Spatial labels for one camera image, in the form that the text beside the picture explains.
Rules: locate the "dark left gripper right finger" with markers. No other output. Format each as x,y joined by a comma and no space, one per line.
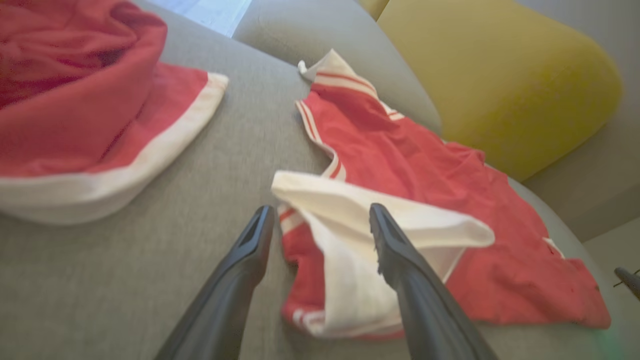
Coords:
430,310

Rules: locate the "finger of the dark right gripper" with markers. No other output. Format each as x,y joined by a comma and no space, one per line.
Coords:
631,282

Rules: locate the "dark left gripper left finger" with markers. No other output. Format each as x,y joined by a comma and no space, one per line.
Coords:
225,300

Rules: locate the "red garment with thin stripes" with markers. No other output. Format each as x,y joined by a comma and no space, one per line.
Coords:
425,165

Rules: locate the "red shorts with white trim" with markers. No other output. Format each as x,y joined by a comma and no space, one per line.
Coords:
75,115

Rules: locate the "grey fabric sofa seat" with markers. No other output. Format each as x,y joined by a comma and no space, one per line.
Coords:
200,200

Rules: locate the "large yellow sofa cushion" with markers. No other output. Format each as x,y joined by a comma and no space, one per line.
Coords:
500,85
372,5

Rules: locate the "rounded grey sofa section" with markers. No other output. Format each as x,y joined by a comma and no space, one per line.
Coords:
335,50

